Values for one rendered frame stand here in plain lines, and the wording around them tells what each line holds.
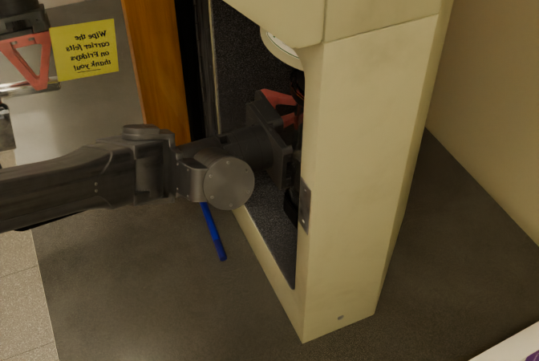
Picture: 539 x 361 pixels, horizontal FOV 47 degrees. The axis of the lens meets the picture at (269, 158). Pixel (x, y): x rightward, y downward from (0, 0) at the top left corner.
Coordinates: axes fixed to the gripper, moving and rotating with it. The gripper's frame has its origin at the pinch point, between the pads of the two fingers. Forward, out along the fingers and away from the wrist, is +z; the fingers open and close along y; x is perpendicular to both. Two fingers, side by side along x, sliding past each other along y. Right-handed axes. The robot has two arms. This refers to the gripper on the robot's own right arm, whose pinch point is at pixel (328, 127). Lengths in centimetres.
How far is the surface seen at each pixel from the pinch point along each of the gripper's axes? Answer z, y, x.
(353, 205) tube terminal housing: -5.4, -14.4, -1.8
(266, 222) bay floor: -7.5, 1.3, 15.9
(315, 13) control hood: -12.4, -14.5, -26.2
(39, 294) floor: -44, 84, 118
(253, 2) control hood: -17.5, -14.3, -28.1
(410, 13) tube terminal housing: -3.4, -14.8, -24.4
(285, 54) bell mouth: -8.6, -3.2, -14.9
